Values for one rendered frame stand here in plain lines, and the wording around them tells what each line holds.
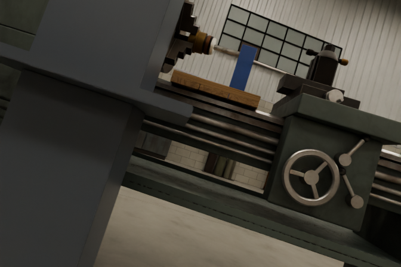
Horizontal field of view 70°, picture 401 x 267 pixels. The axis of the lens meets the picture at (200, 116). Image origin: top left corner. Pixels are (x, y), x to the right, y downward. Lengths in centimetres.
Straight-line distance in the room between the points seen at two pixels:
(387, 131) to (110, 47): 74
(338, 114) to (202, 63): 729
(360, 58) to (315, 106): 928
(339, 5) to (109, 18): 983
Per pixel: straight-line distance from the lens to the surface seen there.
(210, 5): 865
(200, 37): 114
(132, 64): 53
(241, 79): 109
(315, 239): 88
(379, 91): 1040
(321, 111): 86
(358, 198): 91
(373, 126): 91
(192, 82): 95
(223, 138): 94
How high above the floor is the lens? 70
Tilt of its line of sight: 5 degrees up
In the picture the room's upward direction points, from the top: 18 degrees clockwise
